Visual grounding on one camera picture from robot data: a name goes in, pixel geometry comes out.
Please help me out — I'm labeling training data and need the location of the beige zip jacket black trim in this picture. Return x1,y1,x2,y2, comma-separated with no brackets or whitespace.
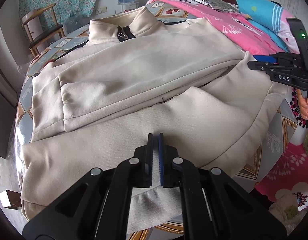
20,5,290,234

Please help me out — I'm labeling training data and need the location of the person right hand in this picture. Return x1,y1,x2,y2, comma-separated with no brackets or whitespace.
296,89,308,120

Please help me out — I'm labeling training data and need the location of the blue cartoon pillow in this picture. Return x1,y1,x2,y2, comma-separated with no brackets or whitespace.
236,0,300,54

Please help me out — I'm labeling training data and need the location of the grey patterned cloth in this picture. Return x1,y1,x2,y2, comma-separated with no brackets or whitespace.
191,0,239,13

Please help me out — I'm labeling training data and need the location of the fruit pattern tablecloth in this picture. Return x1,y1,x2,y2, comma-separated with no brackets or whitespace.
14,1,300,240

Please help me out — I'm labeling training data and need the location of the pink floral blanket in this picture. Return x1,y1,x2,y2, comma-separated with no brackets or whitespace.
146,0,308,210

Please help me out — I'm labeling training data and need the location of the small cardboard box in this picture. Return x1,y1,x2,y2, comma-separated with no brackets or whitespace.
0,190,22,210

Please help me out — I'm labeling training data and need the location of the white water dispenser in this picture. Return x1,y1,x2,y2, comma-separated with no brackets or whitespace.
115,2,139,14

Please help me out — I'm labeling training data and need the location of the dark low cabinet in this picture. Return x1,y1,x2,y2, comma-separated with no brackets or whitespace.
0,93,16,159

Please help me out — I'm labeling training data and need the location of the wooden chair black seat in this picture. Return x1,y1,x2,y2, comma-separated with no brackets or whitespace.
21,3,65,57

